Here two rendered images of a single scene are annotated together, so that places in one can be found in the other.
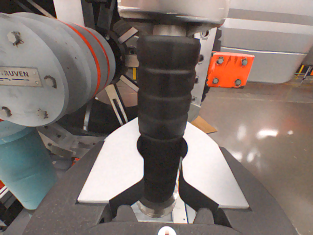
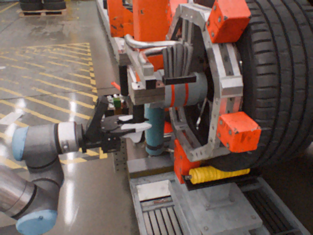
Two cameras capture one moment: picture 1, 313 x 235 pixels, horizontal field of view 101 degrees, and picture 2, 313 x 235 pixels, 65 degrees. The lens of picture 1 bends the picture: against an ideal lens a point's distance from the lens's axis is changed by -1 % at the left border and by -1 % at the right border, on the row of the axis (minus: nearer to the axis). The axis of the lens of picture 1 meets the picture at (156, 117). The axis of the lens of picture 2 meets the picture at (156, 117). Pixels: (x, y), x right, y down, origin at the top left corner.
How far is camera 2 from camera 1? 0.71 m
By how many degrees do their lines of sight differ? 66
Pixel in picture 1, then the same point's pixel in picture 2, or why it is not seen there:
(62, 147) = (174, 125)
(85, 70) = not seen: hidden behind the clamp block
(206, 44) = (217, 107)
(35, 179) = (151, 129)
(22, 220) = (157, 160)
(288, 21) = not seen: outside the picture
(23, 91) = not seen: hidden behind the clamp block
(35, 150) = (156, 116)
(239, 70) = (228, 136)
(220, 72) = (221, 130)
